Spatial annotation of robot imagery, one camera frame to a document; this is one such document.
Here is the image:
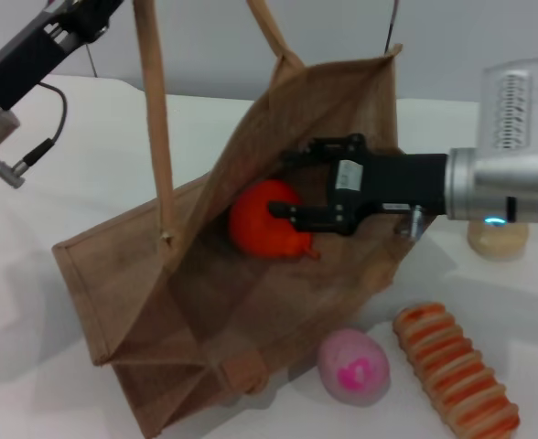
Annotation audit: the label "orange toy fruit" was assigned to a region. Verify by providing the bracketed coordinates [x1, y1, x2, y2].
[228, 178, 321, 261]

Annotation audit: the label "beige round bun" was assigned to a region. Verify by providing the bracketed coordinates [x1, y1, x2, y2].
[467, 219, 530, 262]

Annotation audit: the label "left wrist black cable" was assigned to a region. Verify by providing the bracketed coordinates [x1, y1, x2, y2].
[0, 83, 69, 189]

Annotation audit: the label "orange striped bread roll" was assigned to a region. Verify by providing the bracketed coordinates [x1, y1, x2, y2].
[391, 301, 522, 438]

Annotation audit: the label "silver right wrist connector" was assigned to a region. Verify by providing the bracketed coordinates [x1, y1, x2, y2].
[395, 204, 429, 240]

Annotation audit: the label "brown jute handbag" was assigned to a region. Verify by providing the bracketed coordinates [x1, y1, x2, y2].
[51, 0, 428, 429]

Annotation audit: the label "pink toy peach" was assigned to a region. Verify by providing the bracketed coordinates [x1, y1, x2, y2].
[317, 327, 392, 406]

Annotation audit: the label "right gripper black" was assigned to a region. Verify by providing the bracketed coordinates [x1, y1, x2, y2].
[267, 133, 448, 237]

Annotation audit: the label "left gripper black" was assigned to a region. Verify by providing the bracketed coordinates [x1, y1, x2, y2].
[0, 0, 125, 112]

